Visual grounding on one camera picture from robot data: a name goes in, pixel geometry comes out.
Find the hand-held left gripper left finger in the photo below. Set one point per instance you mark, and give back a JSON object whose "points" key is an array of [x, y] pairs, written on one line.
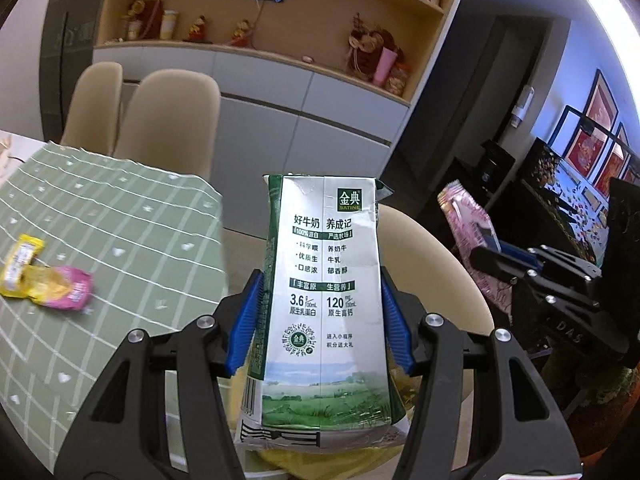
{"points": [[247, 325]]}

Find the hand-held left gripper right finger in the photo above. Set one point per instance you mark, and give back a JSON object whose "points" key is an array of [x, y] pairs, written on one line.
{"points": [[396, 325]]}

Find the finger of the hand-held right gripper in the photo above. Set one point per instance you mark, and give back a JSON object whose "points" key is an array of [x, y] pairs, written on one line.
{"points": [[520, 254], [495, 263]]}

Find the light pink snack packet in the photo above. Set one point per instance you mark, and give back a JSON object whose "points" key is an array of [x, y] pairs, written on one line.
{"points": [[465, 225]]}

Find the white green milk carton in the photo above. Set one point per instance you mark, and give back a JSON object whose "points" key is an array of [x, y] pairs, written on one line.
{"points": [[325, 310]]}

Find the colourful dark painting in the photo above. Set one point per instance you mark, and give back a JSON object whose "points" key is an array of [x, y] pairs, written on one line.
{"points": [[565, 200]]}

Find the black appliance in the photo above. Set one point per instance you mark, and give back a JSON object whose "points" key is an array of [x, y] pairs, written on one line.
{"points": [[495, 165]]}

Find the green checked tablecloth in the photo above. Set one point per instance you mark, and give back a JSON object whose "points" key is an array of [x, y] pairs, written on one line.
{"points": [[125, 210]]}

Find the pink yellow chips packet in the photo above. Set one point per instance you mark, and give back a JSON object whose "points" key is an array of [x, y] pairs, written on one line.
{"points": [[70, 290]]}

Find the clear snack jar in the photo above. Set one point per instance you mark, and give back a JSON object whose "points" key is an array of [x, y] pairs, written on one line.
{"points": [[398, 82]]}

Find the white wooden sideboard cabinet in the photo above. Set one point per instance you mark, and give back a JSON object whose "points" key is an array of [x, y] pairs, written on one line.
{"points": [[260, 110]]}

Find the pink bottle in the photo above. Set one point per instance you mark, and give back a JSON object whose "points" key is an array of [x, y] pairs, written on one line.
{"points": [[384, 67]]}

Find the yellow red wafer packet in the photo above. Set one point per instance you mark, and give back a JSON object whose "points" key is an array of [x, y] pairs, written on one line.
{"points": [[20, 260]]}

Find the brown red doll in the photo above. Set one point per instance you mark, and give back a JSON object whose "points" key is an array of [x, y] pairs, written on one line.
{"points": [[367, 42]]}

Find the red gold figurine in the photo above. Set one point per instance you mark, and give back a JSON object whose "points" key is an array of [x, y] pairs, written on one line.
{"points": [[197, 30], [241, 32], [141, 12]]}

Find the yellow paper cup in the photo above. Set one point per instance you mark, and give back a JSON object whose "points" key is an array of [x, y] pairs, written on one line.
{"points": [[168, 25]]}

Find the black door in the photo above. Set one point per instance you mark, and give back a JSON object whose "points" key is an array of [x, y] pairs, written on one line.
{"points": [[65, 45]]}

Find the white wall device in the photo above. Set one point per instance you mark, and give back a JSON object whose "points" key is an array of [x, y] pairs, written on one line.
{"points": [[522, 105]]}

